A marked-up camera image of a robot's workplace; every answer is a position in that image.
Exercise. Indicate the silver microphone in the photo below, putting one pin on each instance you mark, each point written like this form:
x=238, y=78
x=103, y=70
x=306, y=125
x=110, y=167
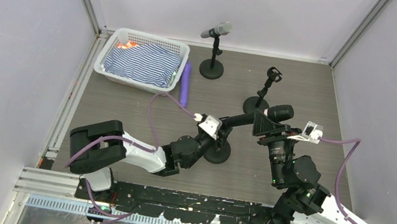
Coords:
x=223, y=28

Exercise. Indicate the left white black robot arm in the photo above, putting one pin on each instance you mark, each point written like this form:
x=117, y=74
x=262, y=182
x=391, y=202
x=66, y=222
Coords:
x=96, y=147

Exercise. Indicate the right aluminium frame post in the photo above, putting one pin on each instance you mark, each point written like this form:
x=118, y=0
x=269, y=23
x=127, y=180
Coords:
x=367, y=21

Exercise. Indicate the black microphone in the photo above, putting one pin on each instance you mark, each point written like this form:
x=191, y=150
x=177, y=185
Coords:
x=271, y=116

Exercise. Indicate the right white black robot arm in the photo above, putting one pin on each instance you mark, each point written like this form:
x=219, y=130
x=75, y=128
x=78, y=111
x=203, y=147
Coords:
x=304, y=199

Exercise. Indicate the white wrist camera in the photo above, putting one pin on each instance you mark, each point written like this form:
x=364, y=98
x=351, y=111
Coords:
x=311, y=133
x=208, y=124

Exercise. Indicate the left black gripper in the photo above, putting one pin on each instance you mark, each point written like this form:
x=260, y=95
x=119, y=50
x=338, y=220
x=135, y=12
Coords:
x=226, y=127

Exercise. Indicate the black mic stand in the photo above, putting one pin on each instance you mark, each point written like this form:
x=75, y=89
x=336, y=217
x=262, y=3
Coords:
x=212, y=68
x=218, y=156
x=258, y=102

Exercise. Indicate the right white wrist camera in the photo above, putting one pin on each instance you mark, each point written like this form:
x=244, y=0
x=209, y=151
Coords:
x=311, y=133

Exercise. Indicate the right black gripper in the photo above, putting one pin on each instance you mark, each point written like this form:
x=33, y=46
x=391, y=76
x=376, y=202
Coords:
x=273, y=134

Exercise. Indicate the white slotted cable duct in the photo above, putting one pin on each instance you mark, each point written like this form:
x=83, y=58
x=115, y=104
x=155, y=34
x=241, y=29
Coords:
x=83, y=208

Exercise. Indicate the blue white striped cloth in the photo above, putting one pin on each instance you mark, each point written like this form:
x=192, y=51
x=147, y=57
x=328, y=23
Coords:
x=146, y=63

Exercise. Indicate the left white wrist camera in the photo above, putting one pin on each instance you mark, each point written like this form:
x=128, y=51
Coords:
x=208, y=124

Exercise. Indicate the purple microphone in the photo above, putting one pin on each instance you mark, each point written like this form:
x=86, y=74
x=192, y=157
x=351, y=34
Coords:
x=184, y=87

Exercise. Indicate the orange item in basket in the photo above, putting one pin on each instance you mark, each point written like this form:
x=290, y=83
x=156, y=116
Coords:
x=127, y=45

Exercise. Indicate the white plastic basket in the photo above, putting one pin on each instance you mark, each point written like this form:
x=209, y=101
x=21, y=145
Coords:
x=124, y=35

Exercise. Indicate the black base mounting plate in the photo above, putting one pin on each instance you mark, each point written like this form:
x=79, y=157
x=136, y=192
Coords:
x=187, y=207

